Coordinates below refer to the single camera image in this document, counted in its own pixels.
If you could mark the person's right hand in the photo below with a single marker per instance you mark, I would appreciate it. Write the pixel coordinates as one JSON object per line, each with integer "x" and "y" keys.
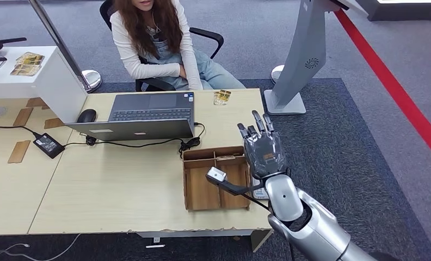
{"x": 182, "y": 72}

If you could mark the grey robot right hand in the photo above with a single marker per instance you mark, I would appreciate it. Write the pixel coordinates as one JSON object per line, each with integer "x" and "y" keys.
{"x": 266, "y": 155}

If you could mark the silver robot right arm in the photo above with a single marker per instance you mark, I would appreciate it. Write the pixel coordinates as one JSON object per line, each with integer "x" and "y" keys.
{"x": 309, "y": 230}

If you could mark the person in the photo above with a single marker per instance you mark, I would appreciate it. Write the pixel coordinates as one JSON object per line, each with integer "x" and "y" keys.
{"x": 129, "y": 43}

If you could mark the grey laptop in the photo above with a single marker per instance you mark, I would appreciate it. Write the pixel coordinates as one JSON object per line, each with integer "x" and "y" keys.
{"x": 147, "y": 129}

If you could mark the wooden divided tray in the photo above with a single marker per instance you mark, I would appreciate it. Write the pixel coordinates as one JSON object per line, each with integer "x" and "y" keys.
{"x": 201, "y": 194}

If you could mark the chrome stanchion base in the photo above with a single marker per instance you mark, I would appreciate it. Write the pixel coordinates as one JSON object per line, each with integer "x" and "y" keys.
{"x": 276, "y": 74}

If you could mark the grey desk underframe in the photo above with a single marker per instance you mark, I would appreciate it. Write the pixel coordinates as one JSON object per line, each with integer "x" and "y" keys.
{"x": 260, "y": 239}

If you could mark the black office chair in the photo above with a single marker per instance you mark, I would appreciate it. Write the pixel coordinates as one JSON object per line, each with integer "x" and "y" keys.
{"x": 107, "y": 14}

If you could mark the black computer mouse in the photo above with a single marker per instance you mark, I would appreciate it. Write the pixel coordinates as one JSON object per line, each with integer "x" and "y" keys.
{"x": 87, "y": 116}

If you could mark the grey kiosk stand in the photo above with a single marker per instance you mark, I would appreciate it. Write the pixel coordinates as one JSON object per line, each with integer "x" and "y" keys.
{"x": 302, "y": 54}

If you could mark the white counter box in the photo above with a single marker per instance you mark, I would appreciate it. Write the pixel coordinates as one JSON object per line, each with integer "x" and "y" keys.
{"x": 57, "y": 86}

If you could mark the chrome stanchion pole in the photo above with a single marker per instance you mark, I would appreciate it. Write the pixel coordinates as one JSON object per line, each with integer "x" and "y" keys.
{"x": 57, "y": 39}

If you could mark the small white strip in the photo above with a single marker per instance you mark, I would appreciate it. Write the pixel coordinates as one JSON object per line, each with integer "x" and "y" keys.
{"x": 155, "y": 246}

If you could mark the black power adapter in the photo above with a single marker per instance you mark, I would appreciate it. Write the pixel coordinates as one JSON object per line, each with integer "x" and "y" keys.
{"x": 48, "y": 146}

